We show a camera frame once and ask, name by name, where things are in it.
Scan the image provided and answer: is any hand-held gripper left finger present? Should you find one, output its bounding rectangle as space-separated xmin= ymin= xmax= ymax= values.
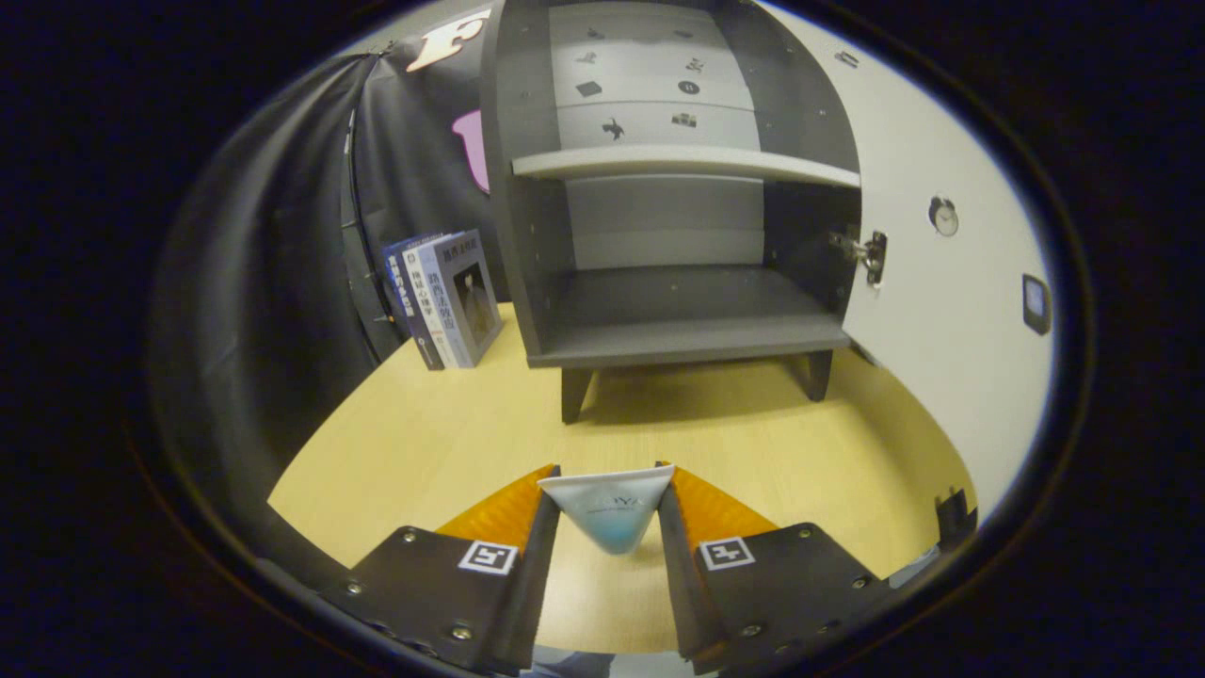
xmin=318 ymin=463 xmax=563 ymax=677

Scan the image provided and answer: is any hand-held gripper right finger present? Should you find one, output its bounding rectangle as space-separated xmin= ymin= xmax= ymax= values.
xmin=656 ymin=461 xmax=892 ymax=677

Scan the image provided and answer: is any white blue tube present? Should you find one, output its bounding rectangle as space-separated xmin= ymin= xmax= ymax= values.
xmin=538 ymin=465 xmax=675 ymax=556

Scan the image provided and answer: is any grey cabinet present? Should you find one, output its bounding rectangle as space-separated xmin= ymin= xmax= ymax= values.
xmin=480 ymin=0 xmax=862 ymax=425

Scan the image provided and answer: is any small black object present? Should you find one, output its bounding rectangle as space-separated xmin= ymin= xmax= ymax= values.
xmin=935 ymin=487 xmax=978 ymax=552

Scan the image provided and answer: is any grey book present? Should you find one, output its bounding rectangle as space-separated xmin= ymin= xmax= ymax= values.
xmin=419 ymin=229 xmax=504 ymax=368

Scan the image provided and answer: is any white book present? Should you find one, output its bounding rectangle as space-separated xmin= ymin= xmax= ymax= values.
xmin=403 ymin=235 xmax=472 ymax=370

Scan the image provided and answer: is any blue book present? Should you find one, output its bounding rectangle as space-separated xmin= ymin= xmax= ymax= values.
xmin=381 ymin=234 xmax=443 ymax=370

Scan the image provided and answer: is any metal door hinge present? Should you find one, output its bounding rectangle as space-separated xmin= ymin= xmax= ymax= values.
xmin=828 ymin=229 xmax=889 ymax=288

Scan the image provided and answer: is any black backdrop cloth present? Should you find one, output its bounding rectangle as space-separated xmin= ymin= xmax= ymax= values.
xmin=151 ymin=9 xmax=514 ymax=557

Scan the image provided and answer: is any black backdrop stand pole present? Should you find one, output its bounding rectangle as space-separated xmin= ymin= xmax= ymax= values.
xmin=341 ymin=108 xmax=396 ymax=363

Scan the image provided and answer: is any white cabinet shelf board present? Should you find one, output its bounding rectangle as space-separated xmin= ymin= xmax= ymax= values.
xmin=511 ymin=144 xmax=861 ymax=188

